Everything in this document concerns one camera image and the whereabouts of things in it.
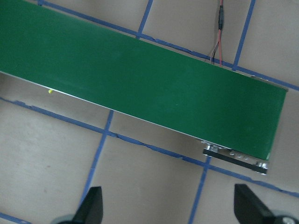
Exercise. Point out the green conveyor belt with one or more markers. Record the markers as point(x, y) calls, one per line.
point(140, 81)

